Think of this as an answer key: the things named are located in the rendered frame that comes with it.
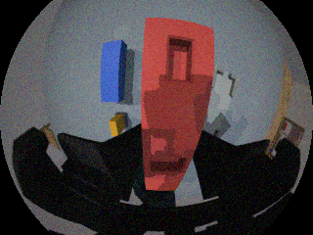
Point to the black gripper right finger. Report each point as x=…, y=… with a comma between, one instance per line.
x=216, y=161

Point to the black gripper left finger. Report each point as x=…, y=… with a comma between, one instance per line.
x=117, y=158

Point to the yellow cube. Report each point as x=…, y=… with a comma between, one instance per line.
x=116, y=124

